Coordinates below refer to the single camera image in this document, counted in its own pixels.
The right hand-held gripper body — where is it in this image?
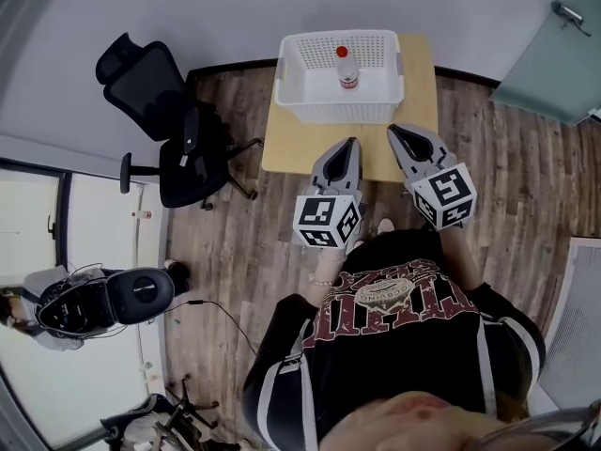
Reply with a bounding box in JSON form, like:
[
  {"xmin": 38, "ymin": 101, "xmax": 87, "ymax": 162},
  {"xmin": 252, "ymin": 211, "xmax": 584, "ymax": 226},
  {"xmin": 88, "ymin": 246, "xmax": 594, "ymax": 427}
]
[{"xmin": 408, "ymin": 161, "xmax": 478, "ymax": 233}]

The bottle with red cap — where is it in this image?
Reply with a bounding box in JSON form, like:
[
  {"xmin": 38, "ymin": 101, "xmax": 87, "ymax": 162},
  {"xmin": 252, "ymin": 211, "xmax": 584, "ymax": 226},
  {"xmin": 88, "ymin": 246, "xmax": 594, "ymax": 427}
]
[{"xmin": 334, "ymin": 45, "xmax": 361, "ymax": 91}]

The white plastic basket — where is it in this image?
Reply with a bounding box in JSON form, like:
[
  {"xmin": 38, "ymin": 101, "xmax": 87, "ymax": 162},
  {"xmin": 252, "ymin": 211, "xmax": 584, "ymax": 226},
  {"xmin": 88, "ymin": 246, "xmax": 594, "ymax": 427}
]
[{"xmin": 273, "ymin": 29, "xmax": 406, "ymax": 125}]

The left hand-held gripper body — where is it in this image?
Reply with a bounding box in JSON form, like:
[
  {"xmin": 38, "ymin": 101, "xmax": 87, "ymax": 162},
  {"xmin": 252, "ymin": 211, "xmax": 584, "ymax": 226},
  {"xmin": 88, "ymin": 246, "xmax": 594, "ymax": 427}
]
[{"xmin": 293, "ymin": 186, "xmax": 366, "ymax": 250}]

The person's right forearm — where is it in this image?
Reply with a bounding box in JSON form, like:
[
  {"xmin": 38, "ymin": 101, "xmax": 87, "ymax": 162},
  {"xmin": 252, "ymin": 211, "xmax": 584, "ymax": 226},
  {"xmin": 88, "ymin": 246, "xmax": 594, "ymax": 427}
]
[{"xmin": 439, "ymin": 225, "xmax": 485, "ymax": 296}]

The black floor cable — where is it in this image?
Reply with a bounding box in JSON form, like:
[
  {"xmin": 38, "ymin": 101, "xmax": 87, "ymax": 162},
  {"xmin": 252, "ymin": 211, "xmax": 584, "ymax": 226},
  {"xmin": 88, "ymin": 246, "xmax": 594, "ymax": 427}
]
[{"xmin": 112, "ymin": 299, "xmax": 259, "ymax": 357}]

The person's black printed shirt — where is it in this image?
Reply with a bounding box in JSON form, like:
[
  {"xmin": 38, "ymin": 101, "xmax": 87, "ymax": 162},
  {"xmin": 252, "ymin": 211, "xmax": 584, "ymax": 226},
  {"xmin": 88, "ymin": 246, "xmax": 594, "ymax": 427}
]
[{"xmin": 242, "ymin": 227, "xmax": 547, "ymax": 451}]

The metal door handle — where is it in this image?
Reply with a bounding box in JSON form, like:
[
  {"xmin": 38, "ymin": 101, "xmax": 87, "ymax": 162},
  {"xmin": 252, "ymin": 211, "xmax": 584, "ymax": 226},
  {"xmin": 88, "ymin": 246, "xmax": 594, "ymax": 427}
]
[{"xmin": 551, "ymin": 0, "xmax": 592, "ymax": 38}]

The person's head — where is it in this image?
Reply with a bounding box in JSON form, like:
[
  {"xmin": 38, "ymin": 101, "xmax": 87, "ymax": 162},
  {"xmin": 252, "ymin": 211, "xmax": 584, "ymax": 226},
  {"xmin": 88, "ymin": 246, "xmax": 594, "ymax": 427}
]
[{"xmin": 318, "ymin": 390, "xmax": 522, "ymax": 451}]

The light wooden table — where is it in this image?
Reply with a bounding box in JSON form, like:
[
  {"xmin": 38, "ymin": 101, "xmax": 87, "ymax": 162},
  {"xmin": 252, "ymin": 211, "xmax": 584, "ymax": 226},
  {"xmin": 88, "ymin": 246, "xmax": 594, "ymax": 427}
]
[{"xmin": 261, "ymin": 33, "xmax": 440, "ymax": 185}]

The frosted glass door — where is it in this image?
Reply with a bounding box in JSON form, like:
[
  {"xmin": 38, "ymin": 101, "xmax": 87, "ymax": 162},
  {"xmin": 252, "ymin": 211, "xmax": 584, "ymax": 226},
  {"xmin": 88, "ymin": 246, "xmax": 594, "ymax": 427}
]
[{"xmin": 490, "ymin": 0, "xmax": 601, "ymax": 126}]

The person's left forearm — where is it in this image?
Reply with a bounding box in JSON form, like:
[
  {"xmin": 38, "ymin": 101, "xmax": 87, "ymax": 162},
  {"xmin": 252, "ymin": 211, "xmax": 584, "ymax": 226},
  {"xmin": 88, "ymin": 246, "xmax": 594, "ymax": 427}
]
[{"xmin": 309, "ymin": 245, "xmax": 349, "ymax": 300}]

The grey office chair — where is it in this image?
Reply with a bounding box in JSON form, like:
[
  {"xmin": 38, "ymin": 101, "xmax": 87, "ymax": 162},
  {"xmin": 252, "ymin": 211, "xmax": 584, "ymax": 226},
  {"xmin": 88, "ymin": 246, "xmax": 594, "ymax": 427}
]
[{"xmin": 100, "ymin": 373, "xmax": 222, "ymax": 451}]

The black mesh office chair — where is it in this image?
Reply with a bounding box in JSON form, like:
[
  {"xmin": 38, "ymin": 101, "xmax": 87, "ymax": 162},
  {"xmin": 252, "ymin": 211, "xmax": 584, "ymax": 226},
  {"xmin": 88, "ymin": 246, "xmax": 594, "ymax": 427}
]
[{"xmin": 95, "ymin": 32, "xmax": 265, "ymax": 210}]

